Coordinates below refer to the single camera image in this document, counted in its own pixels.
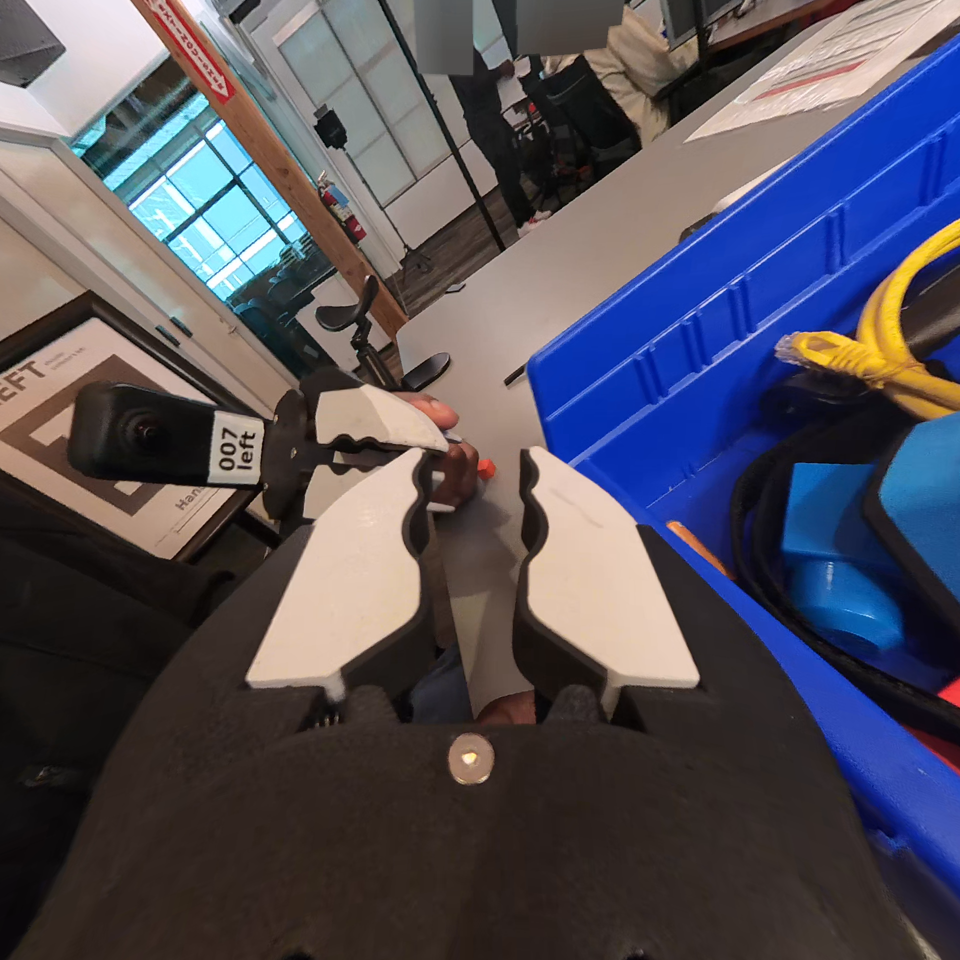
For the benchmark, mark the black saddle stool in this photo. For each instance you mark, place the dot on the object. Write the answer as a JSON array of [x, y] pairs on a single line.
[[427, 369]]

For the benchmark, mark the orange stick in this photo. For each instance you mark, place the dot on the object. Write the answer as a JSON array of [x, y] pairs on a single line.
[[697, 547]]

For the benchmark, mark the black stand pole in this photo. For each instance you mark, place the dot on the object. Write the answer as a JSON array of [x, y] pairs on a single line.
[[450, 142]]

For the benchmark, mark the wooden support post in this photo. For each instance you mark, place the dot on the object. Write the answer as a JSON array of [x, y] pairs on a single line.
[[300, 187]]

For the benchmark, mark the dark grey box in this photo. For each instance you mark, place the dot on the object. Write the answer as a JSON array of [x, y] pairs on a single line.
[[26, 41]]

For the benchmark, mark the red and white sign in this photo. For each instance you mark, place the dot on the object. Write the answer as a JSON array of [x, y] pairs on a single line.
[[191, 49]]

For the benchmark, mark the black office chair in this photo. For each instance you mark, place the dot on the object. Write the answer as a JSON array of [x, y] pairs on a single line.
[[585, 112]]

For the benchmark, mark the person's left hand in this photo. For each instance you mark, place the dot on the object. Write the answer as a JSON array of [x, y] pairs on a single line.
[[457, 480]]

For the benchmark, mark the white printed paper sheet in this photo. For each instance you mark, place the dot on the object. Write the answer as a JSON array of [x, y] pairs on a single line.
[[825, 67]]

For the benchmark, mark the black camera tripod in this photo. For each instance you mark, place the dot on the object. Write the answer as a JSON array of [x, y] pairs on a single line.
[[331, 127]]

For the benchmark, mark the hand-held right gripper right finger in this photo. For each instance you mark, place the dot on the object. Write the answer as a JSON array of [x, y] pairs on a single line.
[[600, 585]]

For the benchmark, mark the large blue plastic bin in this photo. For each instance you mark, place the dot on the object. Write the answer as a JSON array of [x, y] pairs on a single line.
[[675, 337]]

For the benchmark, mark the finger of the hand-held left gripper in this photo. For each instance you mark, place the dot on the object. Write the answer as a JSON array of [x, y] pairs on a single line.
[[330, 489], [367, 416]]

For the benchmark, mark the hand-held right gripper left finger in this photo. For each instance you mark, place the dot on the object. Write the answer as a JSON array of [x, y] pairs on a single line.
[[337, 585]]

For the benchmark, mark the blue plastic printed part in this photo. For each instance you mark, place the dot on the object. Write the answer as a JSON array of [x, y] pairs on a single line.
[[825, 514]]

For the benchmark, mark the framed printed poster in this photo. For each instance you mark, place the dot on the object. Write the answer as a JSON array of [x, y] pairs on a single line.
[[82, 352]]

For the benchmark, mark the computer monitor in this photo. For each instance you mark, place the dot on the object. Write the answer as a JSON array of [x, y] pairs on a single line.
[[690, 19]]

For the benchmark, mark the person's leg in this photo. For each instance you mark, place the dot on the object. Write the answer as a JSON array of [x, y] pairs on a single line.
[[439, 690]]

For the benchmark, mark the red fire extinguisher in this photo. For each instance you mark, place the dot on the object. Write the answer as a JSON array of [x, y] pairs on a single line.
[[352, 221]]

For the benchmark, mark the blue and black case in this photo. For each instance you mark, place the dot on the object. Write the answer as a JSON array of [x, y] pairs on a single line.
[[930, 487]]

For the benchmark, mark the small orange plastic block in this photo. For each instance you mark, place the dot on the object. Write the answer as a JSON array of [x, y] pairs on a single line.
[[487, 469]]

